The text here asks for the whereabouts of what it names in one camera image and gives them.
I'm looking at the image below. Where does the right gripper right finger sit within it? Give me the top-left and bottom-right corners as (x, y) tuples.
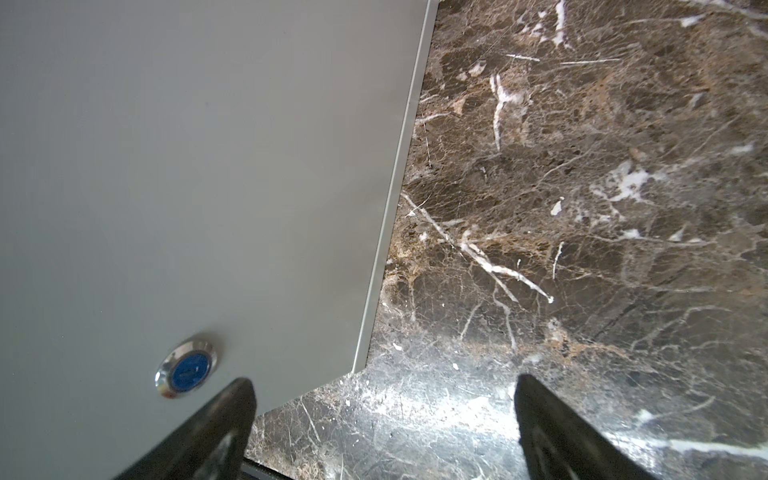
(513, 374), (653, 480)

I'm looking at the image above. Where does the grey metal cabinet box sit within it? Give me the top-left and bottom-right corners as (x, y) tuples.
(1, 1), (437, 479)

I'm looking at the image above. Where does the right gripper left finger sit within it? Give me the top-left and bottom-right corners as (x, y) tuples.
(118, 378), (256, 479)

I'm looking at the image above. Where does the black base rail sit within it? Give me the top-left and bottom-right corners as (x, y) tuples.
(237, 458), (293, 480)

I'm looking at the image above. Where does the blue cabinet lock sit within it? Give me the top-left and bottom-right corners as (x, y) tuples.
(154, 338), (218, 399)

